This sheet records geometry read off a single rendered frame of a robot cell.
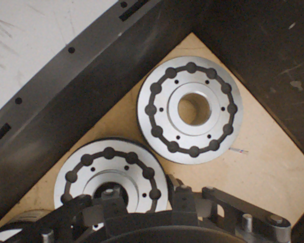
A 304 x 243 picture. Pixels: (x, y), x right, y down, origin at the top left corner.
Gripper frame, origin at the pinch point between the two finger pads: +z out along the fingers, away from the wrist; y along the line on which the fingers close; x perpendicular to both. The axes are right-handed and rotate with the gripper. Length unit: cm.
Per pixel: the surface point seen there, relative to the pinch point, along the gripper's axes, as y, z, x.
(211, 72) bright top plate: 6.5, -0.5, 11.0
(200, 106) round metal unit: 5.9, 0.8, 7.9
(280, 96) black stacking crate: 13.9, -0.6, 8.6
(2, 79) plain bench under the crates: -26.5, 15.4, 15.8
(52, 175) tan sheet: -9.8, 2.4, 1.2
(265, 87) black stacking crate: 12.9, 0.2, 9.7
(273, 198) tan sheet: 15.4, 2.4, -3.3
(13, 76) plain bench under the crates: -24.2, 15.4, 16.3
